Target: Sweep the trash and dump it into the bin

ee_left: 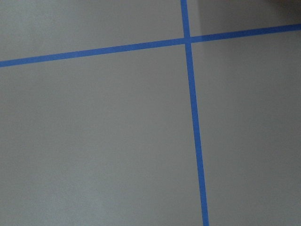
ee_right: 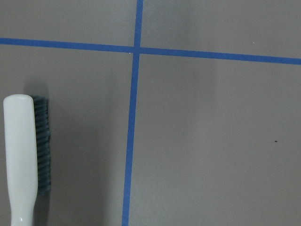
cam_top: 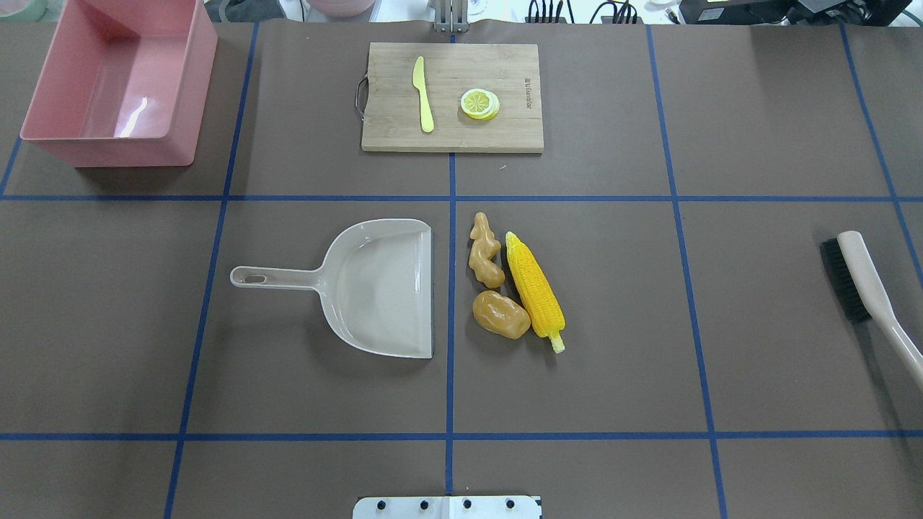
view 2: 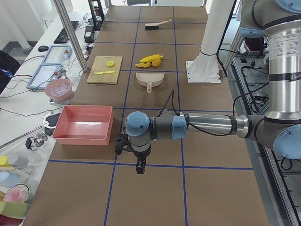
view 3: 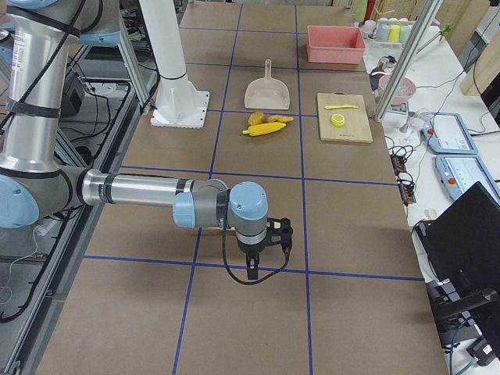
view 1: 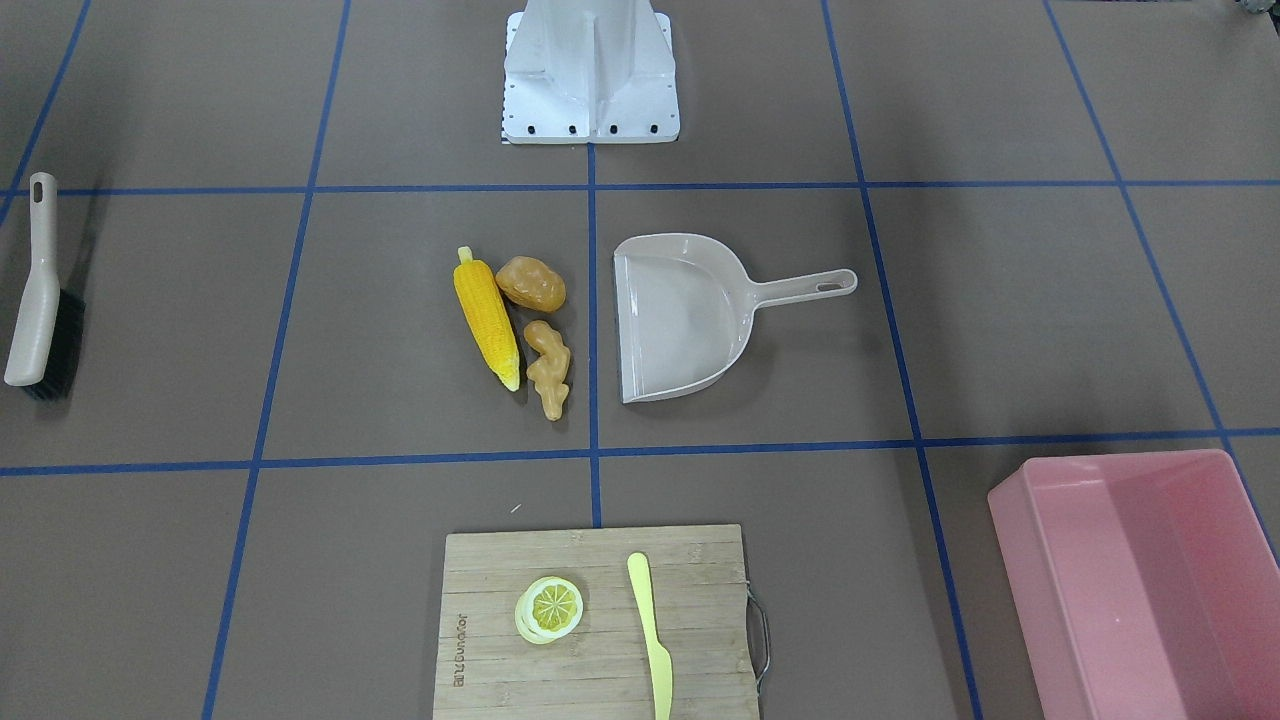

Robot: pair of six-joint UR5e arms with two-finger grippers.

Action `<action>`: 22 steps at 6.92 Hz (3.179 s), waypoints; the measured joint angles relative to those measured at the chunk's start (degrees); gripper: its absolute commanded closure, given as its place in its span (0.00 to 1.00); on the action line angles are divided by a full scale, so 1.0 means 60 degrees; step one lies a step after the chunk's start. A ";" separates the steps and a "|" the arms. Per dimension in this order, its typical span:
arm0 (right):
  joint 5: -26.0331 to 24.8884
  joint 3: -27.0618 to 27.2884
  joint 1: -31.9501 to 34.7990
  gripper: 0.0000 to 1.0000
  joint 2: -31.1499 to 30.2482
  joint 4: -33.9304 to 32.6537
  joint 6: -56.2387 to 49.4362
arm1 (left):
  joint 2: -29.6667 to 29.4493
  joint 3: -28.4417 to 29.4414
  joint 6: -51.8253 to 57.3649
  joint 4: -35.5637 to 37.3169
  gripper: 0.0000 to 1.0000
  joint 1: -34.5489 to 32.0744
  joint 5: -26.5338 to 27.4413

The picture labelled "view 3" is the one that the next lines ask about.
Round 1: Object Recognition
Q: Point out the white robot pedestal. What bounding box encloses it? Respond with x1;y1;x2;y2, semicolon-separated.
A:
140;0;210;129

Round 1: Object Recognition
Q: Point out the pastel cup stack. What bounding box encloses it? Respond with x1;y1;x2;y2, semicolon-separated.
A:
360;17;414;44

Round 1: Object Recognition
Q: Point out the teach pendant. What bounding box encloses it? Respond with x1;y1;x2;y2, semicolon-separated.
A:
434;155;499;202
421;113;478;155

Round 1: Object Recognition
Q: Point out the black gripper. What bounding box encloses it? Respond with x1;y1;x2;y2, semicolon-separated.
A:
237;235;265;280

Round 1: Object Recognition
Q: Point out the pink bowl with ice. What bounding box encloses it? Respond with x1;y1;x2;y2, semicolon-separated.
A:
378;74;416;105

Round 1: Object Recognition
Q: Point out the tan toy ginger root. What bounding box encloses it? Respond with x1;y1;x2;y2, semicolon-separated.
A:
266;115;294;123

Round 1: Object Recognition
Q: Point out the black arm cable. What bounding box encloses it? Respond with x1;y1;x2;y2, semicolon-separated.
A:
221;228;291;286

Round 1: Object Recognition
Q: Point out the yellow toy lemon slice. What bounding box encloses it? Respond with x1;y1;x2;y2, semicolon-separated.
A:
330;113;345;127

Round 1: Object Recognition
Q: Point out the upper teach pendant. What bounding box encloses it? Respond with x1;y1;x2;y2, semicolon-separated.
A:
421;113;478;155

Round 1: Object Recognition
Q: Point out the lower teach pendant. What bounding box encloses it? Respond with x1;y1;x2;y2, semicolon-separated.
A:
434;155;499;202

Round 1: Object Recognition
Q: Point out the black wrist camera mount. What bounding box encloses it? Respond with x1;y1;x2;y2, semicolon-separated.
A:
264;218;293;256

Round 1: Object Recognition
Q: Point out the beige plastic dustpan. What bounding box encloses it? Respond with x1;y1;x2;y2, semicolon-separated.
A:
244;59;291;110

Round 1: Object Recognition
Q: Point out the aluminium frame post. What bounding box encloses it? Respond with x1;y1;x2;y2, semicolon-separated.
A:
373;0;443;122

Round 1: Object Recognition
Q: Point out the yellow toy corn cob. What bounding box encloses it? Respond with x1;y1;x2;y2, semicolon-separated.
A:
242;122;287;137

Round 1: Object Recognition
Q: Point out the pink plastic bin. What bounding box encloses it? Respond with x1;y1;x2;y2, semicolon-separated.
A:
306;25;366;65

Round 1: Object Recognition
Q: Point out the yellow plastic knife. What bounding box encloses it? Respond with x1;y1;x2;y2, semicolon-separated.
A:
324;104;359;110

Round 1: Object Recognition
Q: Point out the wooden cutting board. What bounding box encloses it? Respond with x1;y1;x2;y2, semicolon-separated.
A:
316;93;373;144

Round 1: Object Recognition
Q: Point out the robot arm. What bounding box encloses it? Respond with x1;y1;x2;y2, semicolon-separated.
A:
1;1;273;285

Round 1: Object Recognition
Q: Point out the brown toy potato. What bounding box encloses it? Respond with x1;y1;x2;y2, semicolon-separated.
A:
248;112;266;126

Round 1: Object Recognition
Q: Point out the black laptop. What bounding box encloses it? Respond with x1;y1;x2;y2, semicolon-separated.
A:
427;182;499;291

